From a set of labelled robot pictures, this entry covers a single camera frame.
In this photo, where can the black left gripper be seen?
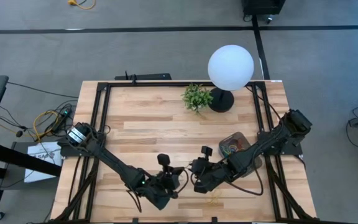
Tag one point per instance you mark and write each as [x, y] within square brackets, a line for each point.
[163, 189]

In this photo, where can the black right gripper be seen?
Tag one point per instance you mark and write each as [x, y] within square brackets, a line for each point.
[211, 175]

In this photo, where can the clear plastic bin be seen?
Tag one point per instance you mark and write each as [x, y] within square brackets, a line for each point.
[228, 140]

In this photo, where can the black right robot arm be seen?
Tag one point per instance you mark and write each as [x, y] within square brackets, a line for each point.
[266, 143]

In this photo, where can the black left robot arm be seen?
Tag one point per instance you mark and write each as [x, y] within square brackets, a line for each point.
[113, 161]

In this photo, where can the small potted green plant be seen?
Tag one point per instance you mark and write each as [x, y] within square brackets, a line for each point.
[196, 98]

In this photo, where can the black box with antenna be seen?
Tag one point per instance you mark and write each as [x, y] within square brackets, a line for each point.
[148, 76]

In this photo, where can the white globe table lamp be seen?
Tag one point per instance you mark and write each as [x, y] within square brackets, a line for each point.
[230, 67]

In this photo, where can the black power strip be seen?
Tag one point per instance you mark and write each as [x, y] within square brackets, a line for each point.
[63, 116]

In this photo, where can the white printed cardboard box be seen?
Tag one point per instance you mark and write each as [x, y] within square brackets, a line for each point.
[42, 154]

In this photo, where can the black wheeled cart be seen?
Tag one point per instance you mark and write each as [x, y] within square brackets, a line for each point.
[263, 6]

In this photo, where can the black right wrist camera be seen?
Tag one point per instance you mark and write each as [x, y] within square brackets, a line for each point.
[206, 151]

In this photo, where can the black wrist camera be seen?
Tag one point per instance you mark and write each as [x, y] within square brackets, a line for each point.
[163, 159]
[206, 151]

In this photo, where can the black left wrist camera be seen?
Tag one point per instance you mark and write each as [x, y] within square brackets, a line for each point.
[163, 159]

